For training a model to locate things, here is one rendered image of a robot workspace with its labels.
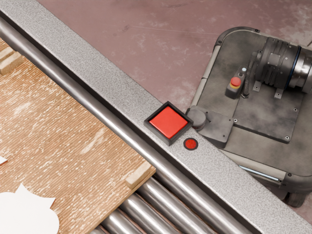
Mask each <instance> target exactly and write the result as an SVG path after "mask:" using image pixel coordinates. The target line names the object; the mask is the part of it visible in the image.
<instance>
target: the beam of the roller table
mask: <svg viewBox="0 0 312 234"><path fill-rule="evenodd" d="M0 17H1V18H2V19H4V20H5V21H6V22H7V23H8V24H10V25H11V26H12V27H13V28H14V29H15V30H17V31H18V32H19V33H20V34H21V35H22V36H24V37H25V38H26V39H27V40H28V41H29V42H31V43H32V44H33V45H34V46H35V47H36V48H38V49H39V50H40V51H41V52H42V53H43V54H45V55H46V56H47V57H48V58H49V59H50V60H51V61H52V62H54V63H55V64H56V65H57V66H58V67H60V68H61V69H62V70H63V71H64V72H65V73H67V74H68V75H69V76H70V77H71V78H72V79H74V80H75V81H76V82H77V83H78V84H79V85H81V86H82V87H83V88H84V89H85V90H86V91H88V92H89V93H90V94H91V95H92V96H93V97H94V98H95V99H97V100H98V101H99V102H100V103H101V104H103V105H104V106H105V107H106V108H107V109H108V110H110V111H111V112H112V113H113V114H114V115H115V116H117V117H118V118H119V119H120V120H121V121H122V122H124V123H125V124H126V125H127V126H128V127H129V128H131V129H132V130H133V131H134V132H135V133H137V134H138V135H139V136H140V137H141V138H142V139H143V140H144V141H146V142H147V143H148V144H149V145H150V146H151V147H152V148H154V149H155V150H156V151H157V152H158V153H160V154H161V155H162V156H163V157H164V158H165V159H167V160H168V161H169V162H170V163H171V164H172V165H174V166H175V167H176V168H177V169H178V170H179V171H181V172H182V173H183V174H184V175H185V176H186V177H187V178H188V179H190V180H191V181H192V182H193V183H194V184H195V185H197V186H198V187H199V188H200V189H201V190H203V191H204V192H205V193H206V194H207V195H208V196H210V197H211V198H212V199H213V200H214V201H215V202H217V203H218V204H219V205H220V206H221V207H222V208H224V209H225V210H226V211H227V212H228V213H230V214H231V215H232V216H233V217H234V218H235V219H236V220H237V221H238V222H240V223H241V224H242V225H243V226H244V227H246V228H247V229H248V230H249V231H250V232H251V233H253V234H312V225H311V224H310V223H309V222H307V221H306V220H305V219H304V218H303V217H301V216H300V215H299V214H298V213H296V212H295V211H294V210H293V209H291V208H290V207H289V206H288V205H286V204H285V203H284V202H283V201H282V200H281V199H279V198H278V197H277V196H276V195H274V194H273V193H272V192H271V191H270V190H268V189H267V188H266V187H265V186H263V185H262V184H261V183H260V182H258V181H257V180H256V179H255V178H253V177H252V176H251V175H250V174H248V173H247V172H246V171H245V170H244V169H243V168H241V167H240V166H239V165H238V164H236V163H235V162H234V161H233V160H231V159H230V158H229V157H228V156H227V155H225V154H224V153H223V152H222V151H220V150H219V149H218V148H217V147H215V146H214V145H213V144H212V143H211V142H210V141H208V140H207V139H206V138H205V137H203V136H202V135H201V134H200V133H198V132H197V131H196V130H195V129H193V128H192V127H191V128H190V129H189V130H188V131H186V132H185V133H184V134H183V135H182V136H181V137H180V138H178V139H177V140H176V141H175V142H174V143H173V144H172V145H170V146H168V145H166V144H165V143H164V142H163V141H162V140H161V139H159V138H158V137H157V136H156V135H155V134H153V133H152V132H151V131H150V130H149V129H147V128H146V127H145V126H144V125H143V121H144V120H146V118H148V117H149V116H150V115H151V114H152V113H154V112H155V111H156V110H157V109H159V108H160V107H161V106H162V105H163V103H162V102H160V101H159V100H158V99H157V98H155V97H154V96H153V95H152V94H150V93H149V92H148V91H147V90H146V89H144V88H143V87H142V86H141V85H140V84H138V83H137V82H136V81H135V80H133V79H132V78H131V77H130V76H129V75H127V74H126V73H125V72H124V71H122V70H121V69H120V68H119V67H117V66H116V65H115V64H114V63H112V62H111V61H110V60H109V59H108V58H106V57H105V56H104V55H103V54H102V53H100V52H99V51H98V50H97V49H96V48H94V47H93V46H92V45H91V44H89V43H88V42H87V41H86V40H84V39H83V38H82V37H81V36H79V35H78V34H77V33H76V32H74V31H73V30H72V29H71V28H70V27H69V26H67V25H66V24H65V23H64V22H62V21H61V20H60V19H59V18H57V17H56V16H55V15H54V14H53V13H51V12H50V11H49V10H48V9H46V8H45V7H44V6H43V5H41V4H40V3H39V2H38V1H36V0H0ZM189 137H191V138H194V139H196V140H197V141H198V148H197V149H195V150H193V151H190V150H187V149H185V148H184V146H183V142H184V140H185V139H186V138H189Z"/></svg>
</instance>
